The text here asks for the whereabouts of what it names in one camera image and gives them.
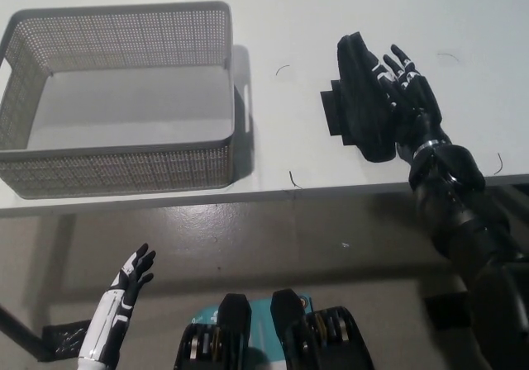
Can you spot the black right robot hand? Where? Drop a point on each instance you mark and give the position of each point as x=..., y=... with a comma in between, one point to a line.
x=417, y=105

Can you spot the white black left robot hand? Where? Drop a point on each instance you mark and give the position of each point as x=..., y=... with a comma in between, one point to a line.
x=111, y=320

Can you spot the black cloth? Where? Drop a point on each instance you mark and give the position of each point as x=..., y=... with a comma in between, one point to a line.
x=363, y=110

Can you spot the black tape cross marker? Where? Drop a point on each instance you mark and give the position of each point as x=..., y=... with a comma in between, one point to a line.
x=332, y=110

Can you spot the black teal robot torso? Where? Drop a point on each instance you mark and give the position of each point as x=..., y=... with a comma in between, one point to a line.
x=231, y=337

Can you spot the grey perforated plastic basket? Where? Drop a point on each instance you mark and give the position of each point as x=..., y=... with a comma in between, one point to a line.
x=124, y=163

